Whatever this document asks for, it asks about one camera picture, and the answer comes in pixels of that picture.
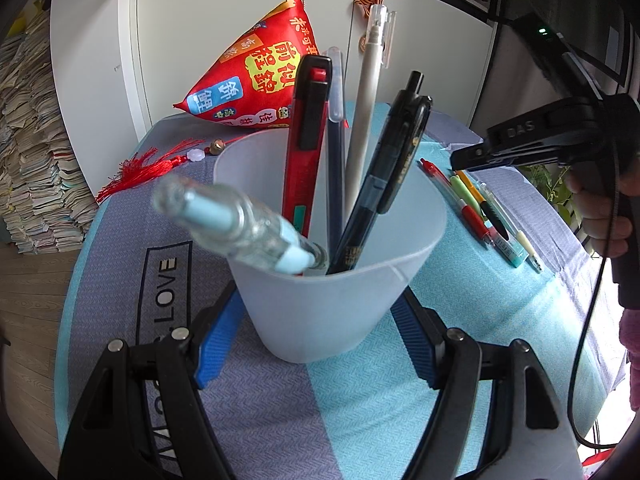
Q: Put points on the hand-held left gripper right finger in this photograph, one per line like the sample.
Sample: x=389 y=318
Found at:
x=415 y=345

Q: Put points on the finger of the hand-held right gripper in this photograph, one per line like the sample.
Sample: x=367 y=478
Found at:
x=475 y=160

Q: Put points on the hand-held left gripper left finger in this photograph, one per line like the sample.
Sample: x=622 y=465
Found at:
x=217 y=340

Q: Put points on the red pen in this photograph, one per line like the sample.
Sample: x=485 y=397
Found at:
x=431 y=168

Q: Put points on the orange pen black grip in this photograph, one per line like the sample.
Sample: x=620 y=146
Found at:
x=494 y=215

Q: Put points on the pale green pen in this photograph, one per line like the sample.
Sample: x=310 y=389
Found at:
x=526 y=245

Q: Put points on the teal eraser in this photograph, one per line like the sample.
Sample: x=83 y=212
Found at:
x=512 y=253

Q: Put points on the translucent plastic cup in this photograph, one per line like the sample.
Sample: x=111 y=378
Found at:
x=320 y=310

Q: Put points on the clear light blue pen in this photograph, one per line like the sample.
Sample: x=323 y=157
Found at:
x=210 y=210

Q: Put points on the white pen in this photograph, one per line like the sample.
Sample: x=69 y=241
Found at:
x=367 y=85

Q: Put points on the dark blue pen clear cap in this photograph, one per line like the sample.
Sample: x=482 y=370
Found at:
x=336 y=160

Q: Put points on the red utility knife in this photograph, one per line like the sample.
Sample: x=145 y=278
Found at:
x=305 y=135

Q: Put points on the person's right forearm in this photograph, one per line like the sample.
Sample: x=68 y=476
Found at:
x=634 y=355

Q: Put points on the person's right hand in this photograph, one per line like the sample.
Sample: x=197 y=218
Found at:
x=597 y=215

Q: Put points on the green leafy potted plant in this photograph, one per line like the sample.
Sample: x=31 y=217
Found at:
x=550 y=185

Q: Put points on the blue grey printed tablecloth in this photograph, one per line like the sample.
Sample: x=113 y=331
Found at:
x=350 y=410

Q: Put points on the red tassel charm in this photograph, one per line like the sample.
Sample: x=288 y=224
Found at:
x=145 y=165

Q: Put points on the red triangular pillow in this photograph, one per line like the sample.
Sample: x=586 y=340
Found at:
x=240 y=85

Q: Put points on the tall pile of papers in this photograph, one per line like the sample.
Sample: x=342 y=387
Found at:
x=35 y=160

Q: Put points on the white bookcase cabinet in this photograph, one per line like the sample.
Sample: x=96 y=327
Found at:
x=175 y=35

